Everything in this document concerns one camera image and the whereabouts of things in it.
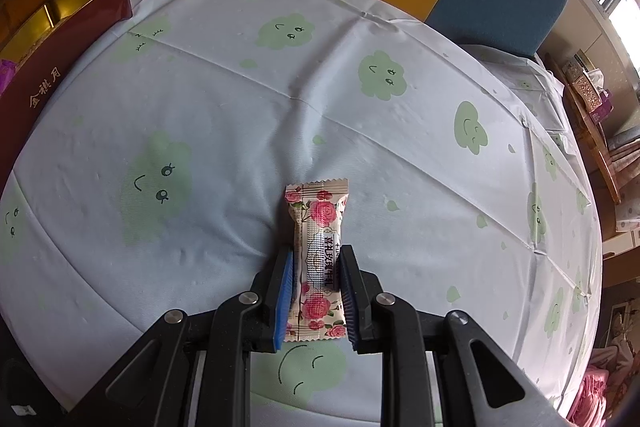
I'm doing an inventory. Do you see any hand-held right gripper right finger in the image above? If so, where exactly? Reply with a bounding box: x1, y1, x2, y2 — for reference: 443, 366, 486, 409
337, 244, 566, 427

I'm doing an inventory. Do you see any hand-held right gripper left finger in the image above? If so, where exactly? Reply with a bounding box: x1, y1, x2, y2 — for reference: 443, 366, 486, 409
65, 247, 296, 427

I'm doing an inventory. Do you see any floral rose candy packet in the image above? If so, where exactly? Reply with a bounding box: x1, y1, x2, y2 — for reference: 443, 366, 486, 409
282, 177, 350, 342

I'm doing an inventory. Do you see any maroon gift box gold interior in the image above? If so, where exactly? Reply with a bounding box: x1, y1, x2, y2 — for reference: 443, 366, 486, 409
0, 0, 134, 188

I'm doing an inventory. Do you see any purple snack packet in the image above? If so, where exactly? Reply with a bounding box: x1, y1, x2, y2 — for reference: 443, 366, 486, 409
0, 59, 17, 96

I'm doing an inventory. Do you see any person's pink fleece clothing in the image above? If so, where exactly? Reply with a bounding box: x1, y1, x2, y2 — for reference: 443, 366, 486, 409
567, 349, 627, 427

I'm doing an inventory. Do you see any wooden side table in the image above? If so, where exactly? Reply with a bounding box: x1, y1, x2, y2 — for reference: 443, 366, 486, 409
545, 52, 624, 204

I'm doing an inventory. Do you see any patterned hanging curtain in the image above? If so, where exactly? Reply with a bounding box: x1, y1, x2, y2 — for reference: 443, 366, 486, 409
606, 127, 640, 188

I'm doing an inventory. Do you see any small purple box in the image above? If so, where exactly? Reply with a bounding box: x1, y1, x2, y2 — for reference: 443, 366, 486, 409
590, 89, 615, 124

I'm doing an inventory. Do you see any woven tissue box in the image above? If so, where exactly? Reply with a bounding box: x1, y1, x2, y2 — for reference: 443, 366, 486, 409
562, 52, 609, 111

